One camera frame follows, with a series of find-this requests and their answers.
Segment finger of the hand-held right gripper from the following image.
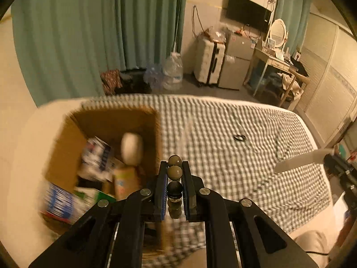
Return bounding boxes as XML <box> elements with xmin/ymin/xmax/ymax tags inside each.
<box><xmin>324</xmin><ymin>154</ymin><xmax>352</xmax><ymax>177</ymax></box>

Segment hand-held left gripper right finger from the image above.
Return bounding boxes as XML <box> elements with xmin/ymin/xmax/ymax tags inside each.
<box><xmin>181</xmin><ymin>160</ymin><xmax>318</xmax><ymax>268</ymax></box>

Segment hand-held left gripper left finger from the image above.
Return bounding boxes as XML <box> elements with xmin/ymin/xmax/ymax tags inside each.
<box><xmin>28</xmin><ymin>160</ymin><xmax>169</xmax><ymax>268</ymax></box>

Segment olive bead bracelet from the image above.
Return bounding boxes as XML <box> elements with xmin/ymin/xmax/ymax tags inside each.
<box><xmin>166</xmin><ymin>155</ymin><xmax>183</xmax><ymax>220</ymax></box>

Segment white hair dryer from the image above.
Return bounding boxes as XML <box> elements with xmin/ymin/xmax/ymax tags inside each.
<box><xmin>120</xmin><ymin>132</ymin><xmax>144</xmax><ymax>166</ymax></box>

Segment cardboard box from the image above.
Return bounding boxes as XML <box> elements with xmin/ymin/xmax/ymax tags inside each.
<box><xmin>42</xmin><ymin>105</ymin><xmax>168</xmax><ymax>257</ymax></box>

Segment beige bottle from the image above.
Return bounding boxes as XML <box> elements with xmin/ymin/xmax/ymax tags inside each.
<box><xmin>113</xmin><ymin>166</ymin><xmax>141</xmax><ymax>201</ymax></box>

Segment blue and white box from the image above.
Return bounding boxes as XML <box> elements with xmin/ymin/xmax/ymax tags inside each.
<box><xmin>78</xmin><ymin>137</ymin><xmax>112</xmax><ymax>179</ymax></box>

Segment white louvered wardrobe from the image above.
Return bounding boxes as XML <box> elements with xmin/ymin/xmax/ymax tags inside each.
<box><xmin>289</xmin><ymin>13</ymin><xmax>357</xmax><ymax>148</ymax></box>

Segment white cloth on chair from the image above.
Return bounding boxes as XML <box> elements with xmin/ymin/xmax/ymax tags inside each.
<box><xmin>282</xmin><ymin>74</ymin><xmax>303</xmax><ymax>95</ymax></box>

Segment blue striped package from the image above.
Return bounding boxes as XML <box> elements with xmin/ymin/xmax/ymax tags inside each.
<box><xmin>42</xmin><ymin>183</ymin><xmax>90</xmax><ymax>224</ymax></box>

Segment black bag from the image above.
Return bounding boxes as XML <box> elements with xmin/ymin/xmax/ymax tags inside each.
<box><xmin>114</xmin><ymin>68</ymin><xmax>152</xmax><ymax>95</ymax></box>

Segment crushed clear plastic bottles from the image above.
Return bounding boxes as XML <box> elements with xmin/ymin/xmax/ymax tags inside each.
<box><xmin>143</xmin><ymin>64</ymin><xmax>168</xmax><ymax>90</ymax></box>

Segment white vanity desk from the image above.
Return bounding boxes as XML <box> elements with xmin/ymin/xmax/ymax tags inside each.
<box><xmin>244</xmin><ymin>46</ymin><xmax>310</xmax><ymax>109</ymax></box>

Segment patterned brown bag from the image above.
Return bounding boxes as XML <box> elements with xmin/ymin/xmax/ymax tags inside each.
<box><xmin>100</xmin><ymin>69</ymin><xmax>123</xmax><ymax>96</ymax></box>

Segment large clear water bottle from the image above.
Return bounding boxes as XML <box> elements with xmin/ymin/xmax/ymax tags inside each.
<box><xmin>163</xmin><ymin>53</ymin><xmax>184</xmax><ymax>90</ymax></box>

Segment white suitcase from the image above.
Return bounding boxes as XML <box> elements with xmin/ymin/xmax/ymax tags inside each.
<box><xmin>194</xmin><ymin>37</ymin><xmax>226</xmax><ymax>87</ymax></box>

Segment silver mini fridge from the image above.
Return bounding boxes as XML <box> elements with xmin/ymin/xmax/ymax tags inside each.
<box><xmin>219</xmin><ymin>31</ymin><xmax>257</xmax><ymax>90</ymax></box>

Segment oval white-framed mirror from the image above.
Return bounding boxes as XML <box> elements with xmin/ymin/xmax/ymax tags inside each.
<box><xmin>265</xmin><ymin>19</ymin><xmax>288</xmax><ymax>51</ymax></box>

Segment narrow green curtain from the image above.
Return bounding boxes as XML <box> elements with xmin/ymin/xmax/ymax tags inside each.
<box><xmin>275</xmin><ymin>0</ymin><xmax>313</xmax><ymax>53</ymax></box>

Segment clear plastic bag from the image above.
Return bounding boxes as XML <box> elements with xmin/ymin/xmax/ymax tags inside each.
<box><xmin>205</xmin><ymin>26</ymin><xmax>232</xmax><ymax>41</ymax></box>

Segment wide green curtain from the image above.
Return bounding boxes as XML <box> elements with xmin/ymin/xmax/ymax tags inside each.
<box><xmin>11</xmin><ymin>0</ymin><xmax>188</xmax><ymax>107</ymax></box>

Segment black wall television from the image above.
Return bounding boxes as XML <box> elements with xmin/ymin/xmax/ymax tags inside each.
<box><xmin>225</xmin><ymin>0</ymin><xmax>272</xmax><ymax>33</ymax></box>

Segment wall cable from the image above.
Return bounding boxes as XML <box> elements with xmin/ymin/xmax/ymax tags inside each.
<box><xmin>192</xmin><ymin>5</ymin><xmax>207</xmax><ymax>38</ymax></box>

